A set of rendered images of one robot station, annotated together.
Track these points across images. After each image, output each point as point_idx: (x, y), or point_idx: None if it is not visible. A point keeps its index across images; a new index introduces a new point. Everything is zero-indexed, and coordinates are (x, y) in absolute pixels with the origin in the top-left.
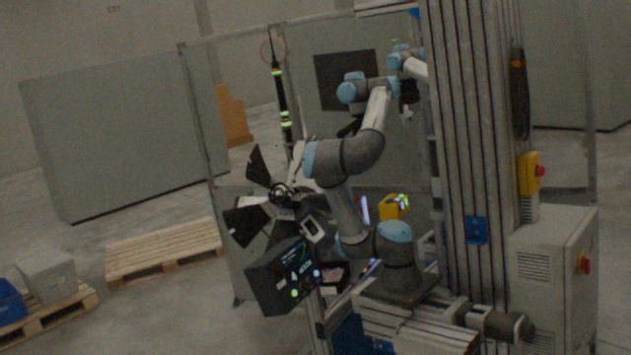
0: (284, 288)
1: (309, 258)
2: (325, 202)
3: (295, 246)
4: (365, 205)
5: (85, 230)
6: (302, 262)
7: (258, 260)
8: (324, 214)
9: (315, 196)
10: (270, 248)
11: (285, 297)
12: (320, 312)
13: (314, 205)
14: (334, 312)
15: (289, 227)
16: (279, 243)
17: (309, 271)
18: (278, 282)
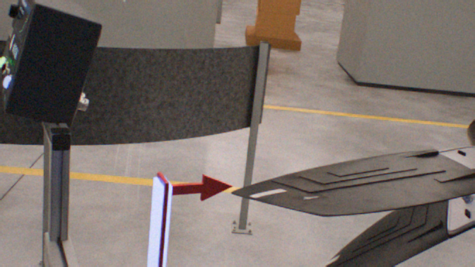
0: (8, 41)
1: (18, 47)
2: (329, 173)
3: (28, 3)
4: (153, 225)
5: None
6: (17, 39)
7: (66, 1)
8: (272, 178)
9: (418, 169)
10: (377, 221)
11: (4, 53)
12: (48, 211)
13: (349, 162)
14: (50, 264)
15: (418, 224)
16: (92, 18)
17: (11, 66)
18: (12, 25)
